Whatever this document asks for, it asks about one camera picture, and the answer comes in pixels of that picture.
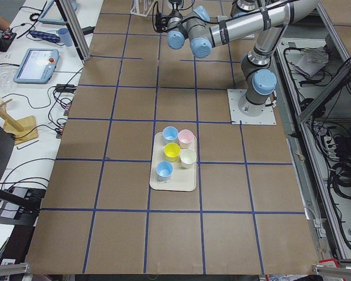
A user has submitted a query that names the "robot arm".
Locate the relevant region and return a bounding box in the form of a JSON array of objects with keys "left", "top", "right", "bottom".
[{"left": 160, "top": 1, "right": 318, "bottom": 116}]

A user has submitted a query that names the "blue cup far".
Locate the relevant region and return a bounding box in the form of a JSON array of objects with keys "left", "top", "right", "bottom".
[{"left": 162, "top": 126, "right": 178, "bottom": 144}]

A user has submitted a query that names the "pink plastic cup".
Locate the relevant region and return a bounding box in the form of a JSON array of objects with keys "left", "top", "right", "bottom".
[{"left": 178, "top": 129, "right": 194, "bottom": 149}]

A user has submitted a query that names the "yellow plastic cup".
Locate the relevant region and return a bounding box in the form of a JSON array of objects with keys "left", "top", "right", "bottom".
[{"left": 164, "top": 143, "right": 181, "bottom": 162}]

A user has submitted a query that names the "cream white plastic cup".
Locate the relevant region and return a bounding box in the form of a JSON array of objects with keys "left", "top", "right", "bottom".
[{"left": 180, "top": 149, "right": 197, "bottom": 169}]

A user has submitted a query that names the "blue cup near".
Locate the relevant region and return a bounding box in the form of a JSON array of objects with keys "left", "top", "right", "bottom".
[{"left": 156, "top": 161, "right": 173, "bottom": 181}]

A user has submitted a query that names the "blue cup on desk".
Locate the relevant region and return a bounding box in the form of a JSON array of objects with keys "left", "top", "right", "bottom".
[{"left": 57, "top": 28, "right": 73, "bottom": 47}]

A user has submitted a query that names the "cream plastic tray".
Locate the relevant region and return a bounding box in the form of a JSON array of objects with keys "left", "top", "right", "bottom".
[{"left": 149, "top": 132, "right": 197, "bottom": 192}]

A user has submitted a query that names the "wooden stand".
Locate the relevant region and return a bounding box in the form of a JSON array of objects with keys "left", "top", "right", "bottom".
[{"left": 0, "top": 99, "right": 39, "bottom": 145}]

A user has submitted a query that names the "teach pendant near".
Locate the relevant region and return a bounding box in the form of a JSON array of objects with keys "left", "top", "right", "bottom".
[{"left": 13, "top": 49, "right": 59, "bottom": 84}]

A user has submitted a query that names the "teach pendant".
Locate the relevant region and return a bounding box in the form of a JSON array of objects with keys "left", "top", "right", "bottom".
[
  {"left": 38, "top": 1, "right": 65, "bottom": 25},
  {"left": 13, "top": 49, "right": 59, "bottom": 84}
]

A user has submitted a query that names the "teach pendant far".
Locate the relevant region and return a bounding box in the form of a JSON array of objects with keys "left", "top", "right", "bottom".
[{"left": 38, "top": 1, "right": 65, "bottom": 25}]

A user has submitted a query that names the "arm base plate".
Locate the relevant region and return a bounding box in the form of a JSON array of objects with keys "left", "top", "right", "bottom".
[{"left": 227, "top": 89, "right": 277, "bottom": 125}]

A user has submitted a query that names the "aluminium frame post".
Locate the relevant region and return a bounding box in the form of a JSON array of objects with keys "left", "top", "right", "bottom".
[{"left": 55, "top": 0, "right": 91, "bottom": 61}]

